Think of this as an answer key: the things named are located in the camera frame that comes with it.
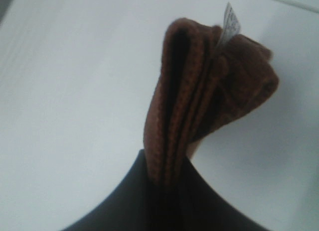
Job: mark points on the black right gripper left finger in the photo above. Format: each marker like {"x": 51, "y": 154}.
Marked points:
{"x": 129, "y": 207}

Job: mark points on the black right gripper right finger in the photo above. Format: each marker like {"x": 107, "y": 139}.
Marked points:
{"x": 198, "y": 207}

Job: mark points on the brown towel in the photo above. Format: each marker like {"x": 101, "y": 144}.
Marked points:
{"x": 210, "y": 76}

